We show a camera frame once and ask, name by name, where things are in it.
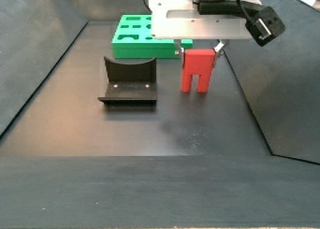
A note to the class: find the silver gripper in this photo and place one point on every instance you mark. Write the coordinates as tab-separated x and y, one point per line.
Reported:
175	20

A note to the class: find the red square-circle object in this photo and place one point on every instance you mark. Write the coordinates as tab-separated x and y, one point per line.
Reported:
198	64

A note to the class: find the black curved fixture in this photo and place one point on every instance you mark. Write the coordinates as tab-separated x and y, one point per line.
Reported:
131	82

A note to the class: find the green foam shape tray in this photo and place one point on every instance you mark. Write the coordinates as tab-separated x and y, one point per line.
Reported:
132	42

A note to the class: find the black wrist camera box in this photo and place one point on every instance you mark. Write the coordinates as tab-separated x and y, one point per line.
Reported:
264	24

